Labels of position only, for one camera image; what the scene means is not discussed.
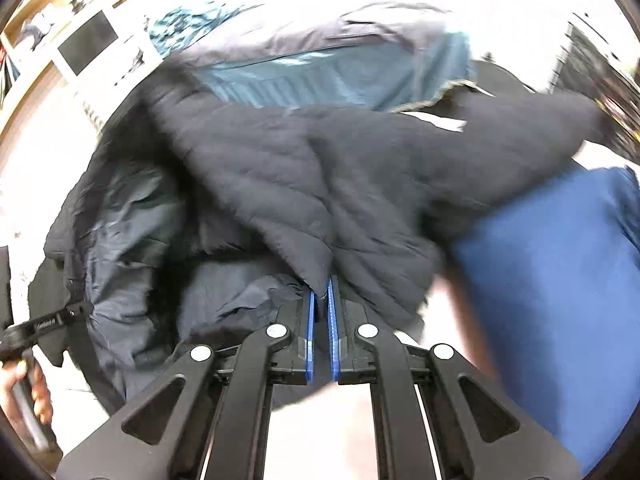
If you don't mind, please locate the black quilted jacket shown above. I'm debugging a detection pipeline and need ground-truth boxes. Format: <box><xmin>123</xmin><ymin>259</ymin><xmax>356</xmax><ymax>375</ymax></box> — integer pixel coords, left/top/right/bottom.
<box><xmin>28</xmin><ymin>63</ymin><xmax>608</xmax><ymax>412</ymax></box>

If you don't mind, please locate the left hand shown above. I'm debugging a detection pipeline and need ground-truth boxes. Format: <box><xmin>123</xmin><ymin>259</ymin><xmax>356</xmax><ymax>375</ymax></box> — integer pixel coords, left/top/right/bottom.
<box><xmin>0</xmin><ymin>356</ymin><xmax>56</xmax><ymax>427</ymax></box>

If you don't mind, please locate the pink dotted bed sheet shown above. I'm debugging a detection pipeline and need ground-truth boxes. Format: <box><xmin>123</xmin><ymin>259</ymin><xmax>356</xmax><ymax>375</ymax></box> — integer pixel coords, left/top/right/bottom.
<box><xmin>8</xmin><ymin>138</ymin><xmax>640</xmax><ymax>480</ymax></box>

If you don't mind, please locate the blue folded garment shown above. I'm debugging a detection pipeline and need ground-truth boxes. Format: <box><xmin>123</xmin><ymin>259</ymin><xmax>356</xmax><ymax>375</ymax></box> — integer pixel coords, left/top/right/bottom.
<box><xmin>451</xmin><ymin>168</ymin><xmax>639</xmax><ymax>478</ymax></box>

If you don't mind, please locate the white framed tablet screen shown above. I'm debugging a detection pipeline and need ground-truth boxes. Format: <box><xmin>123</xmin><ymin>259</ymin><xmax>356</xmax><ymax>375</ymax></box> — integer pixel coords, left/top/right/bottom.
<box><xmin>49</xmin><ymin>1</ymin><xmax>151</xmax><ymax>86</ymax></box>

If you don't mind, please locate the grey purple quilt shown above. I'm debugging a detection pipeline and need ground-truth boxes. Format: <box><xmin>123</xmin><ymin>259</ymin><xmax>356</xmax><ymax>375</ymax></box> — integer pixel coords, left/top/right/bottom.
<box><xmin>174</xmin><ymin>2</ymin><xmax>460</xmax><ymax>67</ymax></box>

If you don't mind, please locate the wooden shelf unit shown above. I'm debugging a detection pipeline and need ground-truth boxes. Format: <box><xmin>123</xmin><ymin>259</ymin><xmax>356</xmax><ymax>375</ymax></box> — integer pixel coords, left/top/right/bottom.
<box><xmin>1</xmin><ymin>0</ymin><xmax>96</xmax><ymax>126</ymax></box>

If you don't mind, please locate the blue crumpled blanket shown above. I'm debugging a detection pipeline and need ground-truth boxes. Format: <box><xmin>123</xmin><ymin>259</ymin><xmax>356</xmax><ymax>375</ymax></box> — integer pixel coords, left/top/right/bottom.
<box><xmin>148</xmin><ymin>1</ymin><xmax>250</xmax><ymax>58</ymax></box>

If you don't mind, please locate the black wire rack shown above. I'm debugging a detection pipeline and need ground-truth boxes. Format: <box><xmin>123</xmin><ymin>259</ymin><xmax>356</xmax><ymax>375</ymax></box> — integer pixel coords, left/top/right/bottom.
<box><xmin>549</xmin><ymin>15</ymin><xmax>639</xmax><ymax>164</ymax></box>

